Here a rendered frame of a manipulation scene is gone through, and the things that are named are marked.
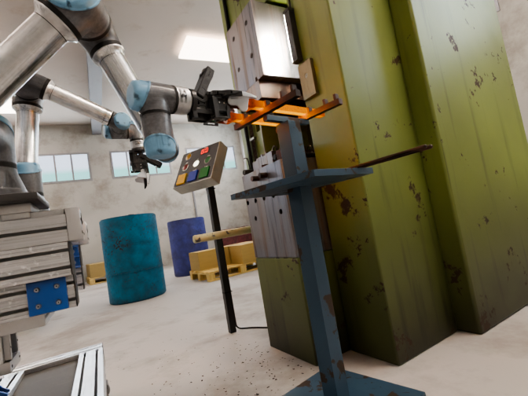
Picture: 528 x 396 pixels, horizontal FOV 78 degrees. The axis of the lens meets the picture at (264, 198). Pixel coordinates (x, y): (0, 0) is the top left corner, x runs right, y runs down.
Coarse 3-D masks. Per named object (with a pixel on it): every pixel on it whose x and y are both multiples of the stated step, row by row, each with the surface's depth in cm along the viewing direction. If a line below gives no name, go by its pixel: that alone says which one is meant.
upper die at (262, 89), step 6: (258, 84) 166; (264, 84) 167; (270, 84) 169; (276, 84) 171; (282, 84) 173; (288, 84) 176; (294, 84) 178; (300, 84) 180; (252, 90) 172; (258, 90) 167; (264, 90) 167; (270, 90) 169; (276, 90) 171; (288, 90) 175; (300, 90) 179; (258, 96) 167; (264, 96) 166; (270, 96) 168; (276, 96) 170; (294, 102) 181; (300, 102) 182
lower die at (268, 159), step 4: (268, 152) 165; (272, 152) 163; (264, 156) 169; (268, 156) 166; (272, 156) 163; (256, 160) 176; (260, 160) 173; (264, 160) 169; (268, 160) 166; (272, 160) 163; (276, 160) 164; (256, 164) 176; (260, 164) 173; (256, 168) 177
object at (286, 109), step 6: (252, 102) 103; (258, 102) 106; (270, 102) 109; (252, 108) 106; (258, 108) 107; (282, 108) 112; (288, 108) 114; (294, 108) 116; (300, 108) 118; (312, 108) 123; (288, 114) 118; (294, 114) 119; (300, 114) 120; (324, 114) 127
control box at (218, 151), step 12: (216, 144) 206; (192, 156) 215; (204, 156) 207; (216, 156) 200; (180, 168) 218; (192, 168) 208; (216, 168) 198; (204, 180) 196; (216, 180) 196; (180, 192) 214
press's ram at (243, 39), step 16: (240, 16) 174; (256, 16) 165; (272, 16) 170; (240, 32) 176; (256, 32) 164; (272, 32) 169; (240, 48) 178; (256, 48) 165; (272, 48) 167; (288, 48) 173; (240, 64) 180; (256, 64) 166; (272, 64) 166; (288, 64) 171; (240, 80) 181; (256, 80) 169; (272, 80) 170; (288, 80) 174
